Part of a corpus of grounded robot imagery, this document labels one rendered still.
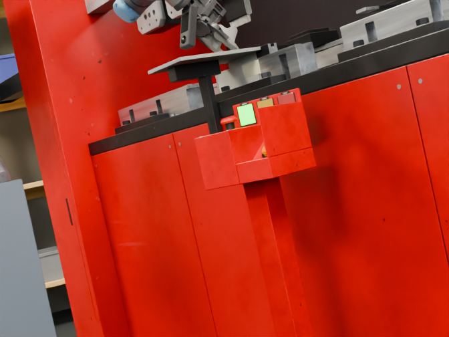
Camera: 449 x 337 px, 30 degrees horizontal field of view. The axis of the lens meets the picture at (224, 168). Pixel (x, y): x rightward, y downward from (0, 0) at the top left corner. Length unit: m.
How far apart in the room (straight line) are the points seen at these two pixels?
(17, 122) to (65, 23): 2.33
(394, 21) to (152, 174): 1.06
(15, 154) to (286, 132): 3.69
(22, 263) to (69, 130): 1.17
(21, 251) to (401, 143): 0.87
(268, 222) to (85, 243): 1.28
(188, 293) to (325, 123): 0.90
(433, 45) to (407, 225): 0.39
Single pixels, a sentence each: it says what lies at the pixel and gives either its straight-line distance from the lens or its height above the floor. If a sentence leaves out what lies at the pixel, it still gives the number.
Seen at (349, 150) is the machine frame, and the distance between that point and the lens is 1.91.
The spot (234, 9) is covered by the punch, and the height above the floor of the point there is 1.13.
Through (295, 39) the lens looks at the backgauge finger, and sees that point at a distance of 2.52.
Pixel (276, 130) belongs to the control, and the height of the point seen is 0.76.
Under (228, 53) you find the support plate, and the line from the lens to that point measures 2.26.
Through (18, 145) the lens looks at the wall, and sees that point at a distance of 5.37.
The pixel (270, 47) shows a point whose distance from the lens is 2.31.
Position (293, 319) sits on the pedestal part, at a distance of 1.88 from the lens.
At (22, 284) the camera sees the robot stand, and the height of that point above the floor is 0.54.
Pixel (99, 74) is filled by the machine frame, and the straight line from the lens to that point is 3.12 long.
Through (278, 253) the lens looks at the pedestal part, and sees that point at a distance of 1.85.
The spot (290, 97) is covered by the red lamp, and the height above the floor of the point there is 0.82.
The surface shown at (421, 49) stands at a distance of 1.73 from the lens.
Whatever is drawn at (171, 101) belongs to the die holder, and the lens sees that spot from 2.73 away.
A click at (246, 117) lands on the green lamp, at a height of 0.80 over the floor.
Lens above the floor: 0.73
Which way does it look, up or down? 1 degrees down
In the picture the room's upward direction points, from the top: 12 degrees counter-clockwise
